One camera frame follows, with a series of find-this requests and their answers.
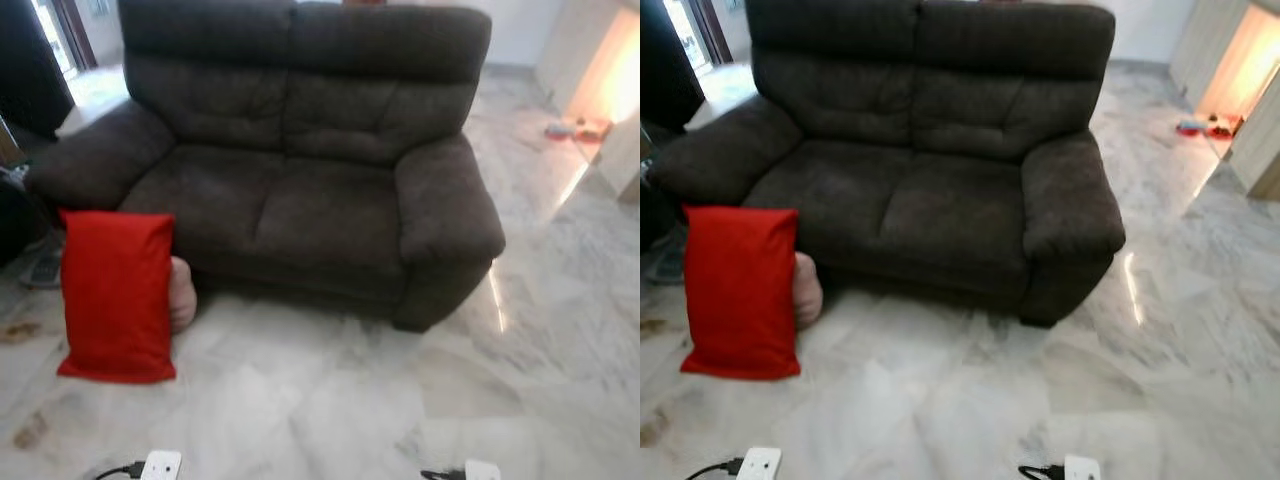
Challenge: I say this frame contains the dark door panel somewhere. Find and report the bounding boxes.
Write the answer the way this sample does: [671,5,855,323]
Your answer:
[0,0,76,141]
[640,0,706,131]

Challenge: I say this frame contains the brown door frame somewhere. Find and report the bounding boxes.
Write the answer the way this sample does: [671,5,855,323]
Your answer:
[690,0,736,66]
[50,0,101,71]

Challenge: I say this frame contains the brown fabric two-seat sofa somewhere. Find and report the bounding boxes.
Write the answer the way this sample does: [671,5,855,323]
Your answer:
[648,0,1128,329]
[25,0,507,334]

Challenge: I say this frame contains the red pillow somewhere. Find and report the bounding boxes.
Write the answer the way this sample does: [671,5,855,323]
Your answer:
[680,205,802,382]
[57,209,178,385]

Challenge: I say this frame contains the beige wooden cabinet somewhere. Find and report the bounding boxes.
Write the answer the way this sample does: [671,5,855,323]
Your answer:
[1168,0,1280,201]
[533,0,641,201]

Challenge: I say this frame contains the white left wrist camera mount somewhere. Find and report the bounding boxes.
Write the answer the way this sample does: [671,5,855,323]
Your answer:
[140,450,184,480]
[736,446,782,480]

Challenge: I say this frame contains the pink pillow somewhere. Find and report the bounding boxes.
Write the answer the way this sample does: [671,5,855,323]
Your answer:
[793,252,824,331]
[168,256,199,334]

